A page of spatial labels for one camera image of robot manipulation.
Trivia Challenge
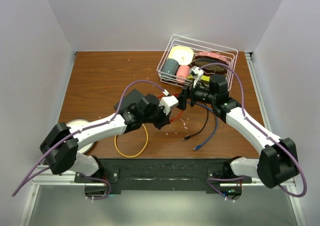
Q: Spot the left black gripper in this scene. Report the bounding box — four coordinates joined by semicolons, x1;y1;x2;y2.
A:
142;103;172;130

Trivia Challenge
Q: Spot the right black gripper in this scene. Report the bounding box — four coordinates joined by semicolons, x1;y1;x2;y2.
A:
175;78;216;111

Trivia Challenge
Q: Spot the red ethernet cable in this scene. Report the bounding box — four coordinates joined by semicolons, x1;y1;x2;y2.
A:
157;93;185;123

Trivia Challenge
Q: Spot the black network switch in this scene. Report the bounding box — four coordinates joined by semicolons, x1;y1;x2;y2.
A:
118;89;144;114

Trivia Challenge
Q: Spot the yellow ethernet cable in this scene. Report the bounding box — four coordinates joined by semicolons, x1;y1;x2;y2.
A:
114;123;149;158

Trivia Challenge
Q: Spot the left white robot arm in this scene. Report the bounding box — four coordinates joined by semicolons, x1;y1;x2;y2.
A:
39;93;178;182

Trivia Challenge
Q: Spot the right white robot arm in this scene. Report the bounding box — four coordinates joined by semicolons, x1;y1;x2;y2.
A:
177;75;299;188

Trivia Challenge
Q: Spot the green plate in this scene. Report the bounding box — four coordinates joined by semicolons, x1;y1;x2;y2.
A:
187;75;210;85

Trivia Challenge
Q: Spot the pink cup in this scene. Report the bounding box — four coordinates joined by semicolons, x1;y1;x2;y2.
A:
176;65;190;84

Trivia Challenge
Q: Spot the grey cup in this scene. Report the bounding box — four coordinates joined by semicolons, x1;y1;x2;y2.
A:
161;59;179;75

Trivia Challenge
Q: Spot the dark brown plate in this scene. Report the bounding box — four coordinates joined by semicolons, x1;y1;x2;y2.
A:
191;58;227;74

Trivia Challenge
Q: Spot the pink plate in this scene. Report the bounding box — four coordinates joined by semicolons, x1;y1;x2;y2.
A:
194;52;229;64

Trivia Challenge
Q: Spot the white round tape roll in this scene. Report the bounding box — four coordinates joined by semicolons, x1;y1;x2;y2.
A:
66;119;94;154

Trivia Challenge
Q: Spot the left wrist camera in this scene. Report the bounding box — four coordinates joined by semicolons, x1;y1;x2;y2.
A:
159;96;179;115

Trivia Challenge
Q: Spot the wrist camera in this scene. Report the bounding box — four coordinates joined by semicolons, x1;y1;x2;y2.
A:
159;96;179;115
189;66;204;88

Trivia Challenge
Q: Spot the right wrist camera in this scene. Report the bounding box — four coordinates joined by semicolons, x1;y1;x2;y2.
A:
189;66;204;88

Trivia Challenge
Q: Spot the white wire dish rack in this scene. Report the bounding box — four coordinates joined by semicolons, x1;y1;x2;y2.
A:
156;35;238;90

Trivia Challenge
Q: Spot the black ethernet cable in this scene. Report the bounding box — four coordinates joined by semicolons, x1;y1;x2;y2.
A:
181;108;210;142

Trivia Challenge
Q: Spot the blue ethernet cable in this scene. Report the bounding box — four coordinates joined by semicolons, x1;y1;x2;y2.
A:
192;103;219;152

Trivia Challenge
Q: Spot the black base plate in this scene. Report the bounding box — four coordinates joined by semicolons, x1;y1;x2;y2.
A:
74;158;252;196

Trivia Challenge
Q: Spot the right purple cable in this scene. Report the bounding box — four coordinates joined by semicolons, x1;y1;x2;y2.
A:
198;62;308;198

